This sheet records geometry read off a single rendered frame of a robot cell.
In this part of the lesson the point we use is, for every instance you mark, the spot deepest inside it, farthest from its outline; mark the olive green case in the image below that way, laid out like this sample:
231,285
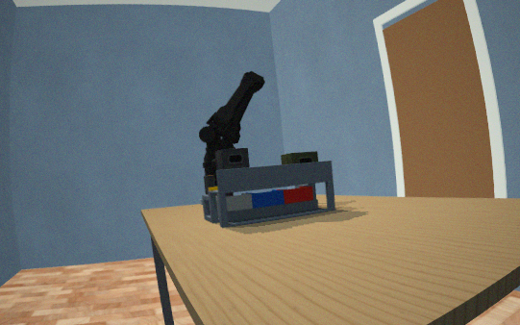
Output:
303,157

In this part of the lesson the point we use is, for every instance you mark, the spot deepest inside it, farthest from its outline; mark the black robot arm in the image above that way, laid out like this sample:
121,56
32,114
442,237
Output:
231,113

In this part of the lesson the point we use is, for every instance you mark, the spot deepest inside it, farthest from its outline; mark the grey metal shelf rack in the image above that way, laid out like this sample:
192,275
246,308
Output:
262,177

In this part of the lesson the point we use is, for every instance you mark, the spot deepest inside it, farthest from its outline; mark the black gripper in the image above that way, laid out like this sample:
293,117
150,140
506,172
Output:
211,148

